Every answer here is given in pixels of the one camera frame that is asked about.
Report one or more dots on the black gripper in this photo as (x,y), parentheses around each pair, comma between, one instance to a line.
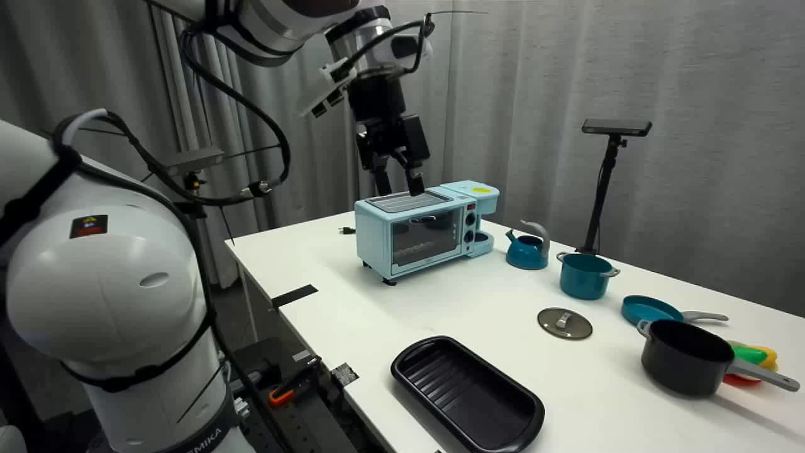
(380,108)

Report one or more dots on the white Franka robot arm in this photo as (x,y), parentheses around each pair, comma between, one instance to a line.
(101,284)

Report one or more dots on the light blue toaster oven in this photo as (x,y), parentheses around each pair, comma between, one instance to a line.
(418,239)

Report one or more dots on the black T-shaped stand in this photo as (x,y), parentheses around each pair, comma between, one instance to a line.
(617,127)

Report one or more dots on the black ridged baking tray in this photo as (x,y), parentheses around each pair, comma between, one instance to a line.
(468,394)

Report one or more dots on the grey curtain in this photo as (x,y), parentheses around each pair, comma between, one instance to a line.
(714,84)

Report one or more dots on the black saucepan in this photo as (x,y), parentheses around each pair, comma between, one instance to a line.
(682,368)

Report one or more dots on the green toy vegetable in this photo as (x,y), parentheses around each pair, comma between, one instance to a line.
(748,352)

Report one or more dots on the red toy bowl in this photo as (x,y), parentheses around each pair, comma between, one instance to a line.
(743,377)

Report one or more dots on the yellow toy corn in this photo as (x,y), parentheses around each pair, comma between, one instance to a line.
(769,360)

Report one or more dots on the silver wrist camera bar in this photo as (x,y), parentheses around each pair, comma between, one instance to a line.
(327,97)

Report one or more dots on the black table bracket strip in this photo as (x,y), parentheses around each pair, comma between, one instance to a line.
(292,295)

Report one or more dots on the grey metal clamp bracket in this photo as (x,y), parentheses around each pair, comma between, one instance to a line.
(345,374)

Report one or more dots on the black mounting base plate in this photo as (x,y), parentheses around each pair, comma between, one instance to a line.
(310,428)

